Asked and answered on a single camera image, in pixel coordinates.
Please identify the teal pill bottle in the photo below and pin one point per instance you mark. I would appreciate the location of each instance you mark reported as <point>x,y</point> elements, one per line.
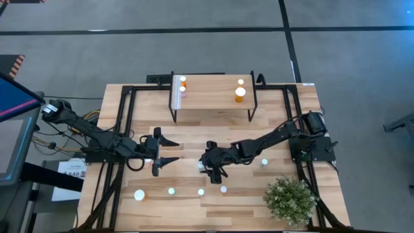
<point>200,165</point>
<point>171,191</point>
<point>264,161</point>

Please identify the wide orange pill bottle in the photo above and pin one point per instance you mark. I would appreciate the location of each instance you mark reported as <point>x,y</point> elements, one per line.
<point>139,195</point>
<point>240,91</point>

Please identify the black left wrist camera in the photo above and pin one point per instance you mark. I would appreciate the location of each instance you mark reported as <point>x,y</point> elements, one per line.
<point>149,142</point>

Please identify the green potted plant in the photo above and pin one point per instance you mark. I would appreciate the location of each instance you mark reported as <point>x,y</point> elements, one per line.
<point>291,200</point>

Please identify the white paper sheet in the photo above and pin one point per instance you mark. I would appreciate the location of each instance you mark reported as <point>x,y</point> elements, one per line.
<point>64,195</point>

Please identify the hazard striped floor mat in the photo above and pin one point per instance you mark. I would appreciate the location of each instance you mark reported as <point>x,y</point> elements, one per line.
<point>9,64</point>

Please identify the grey equipment cart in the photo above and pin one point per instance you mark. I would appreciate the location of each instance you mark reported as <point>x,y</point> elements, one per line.
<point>13,210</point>

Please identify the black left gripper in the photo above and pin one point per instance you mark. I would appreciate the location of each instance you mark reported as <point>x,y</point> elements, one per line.
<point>156,152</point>

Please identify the black aluminium table frame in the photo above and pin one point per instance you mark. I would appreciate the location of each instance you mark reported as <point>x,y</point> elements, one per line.
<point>148,87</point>

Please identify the black furniture piece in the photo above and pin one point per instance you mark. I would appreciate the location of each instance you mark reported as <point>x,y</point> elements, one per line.
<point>404,123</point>

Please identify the wooden shelf with black legs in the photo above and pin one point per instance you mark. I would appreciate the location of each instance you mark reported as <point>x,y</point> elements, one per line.
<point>213,97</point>

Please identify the small orange pill bottle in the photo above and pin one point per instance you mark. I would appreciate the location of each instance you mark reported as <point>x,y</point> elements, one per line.
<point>223,189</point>
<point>240,81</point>
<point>183,78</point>

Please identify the black power strip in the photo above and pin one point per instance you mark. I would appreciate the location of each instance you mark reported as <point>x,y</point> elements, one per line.
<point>158,79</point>

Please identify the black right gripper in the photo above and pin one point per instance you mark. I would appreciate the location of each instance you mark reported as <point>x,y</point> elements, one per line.
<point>226,155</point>

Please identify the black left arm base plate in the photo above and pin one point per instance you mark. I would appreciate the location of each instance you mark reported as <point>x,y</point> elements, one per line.
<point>97,158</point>

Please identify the monitor with blue screen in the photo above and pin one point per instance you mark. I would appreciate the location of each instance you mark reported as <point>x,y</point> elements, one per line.
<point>16,97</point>

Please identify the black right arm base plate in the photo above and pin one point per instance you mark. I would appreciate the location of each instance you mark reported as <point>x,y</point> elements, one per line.
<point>323,155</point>

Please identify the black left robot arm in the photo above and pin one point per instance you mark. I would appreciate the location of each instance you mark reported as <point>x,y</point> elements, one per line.
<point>97,136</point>

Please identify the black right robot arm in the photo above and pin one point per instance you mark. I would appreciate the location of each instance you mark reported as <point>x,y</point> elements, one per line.
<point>275,136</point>

